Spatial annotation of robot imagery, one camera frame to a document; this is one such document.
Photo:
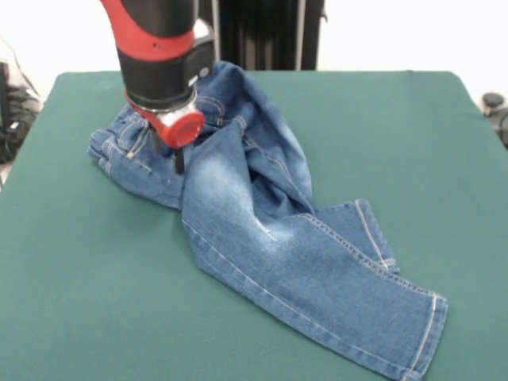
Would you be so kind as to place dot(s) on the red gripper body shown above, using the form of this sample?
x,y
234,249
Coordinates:
x,y
184,129

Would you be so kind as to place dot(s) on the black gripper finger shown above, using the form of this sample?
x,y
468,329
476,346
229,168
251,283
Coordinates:
x,y
156,141
179,160

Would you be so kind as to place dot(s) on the blue denim jeans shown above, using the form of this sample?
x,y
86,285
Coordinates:
x,y
297,258

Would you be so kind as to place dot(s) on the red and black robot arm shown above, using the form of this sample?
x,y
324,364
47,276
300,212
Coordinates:
x,y
158,59

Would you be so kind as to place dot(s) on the black equipment pile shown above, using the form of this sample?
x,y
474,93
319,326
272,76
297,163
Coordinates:
x,y
16,107

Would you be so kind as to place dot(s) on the dark green table cloth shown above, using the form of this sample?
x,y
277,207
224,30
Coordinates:
x,y
79,278

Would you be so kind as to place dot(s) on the dark grey chair base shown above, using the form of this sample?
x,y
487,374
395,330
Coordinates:
x,y
494,101

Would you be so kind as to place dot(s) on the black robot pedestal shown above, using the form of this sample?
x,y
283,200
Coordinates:
x,y
270,35

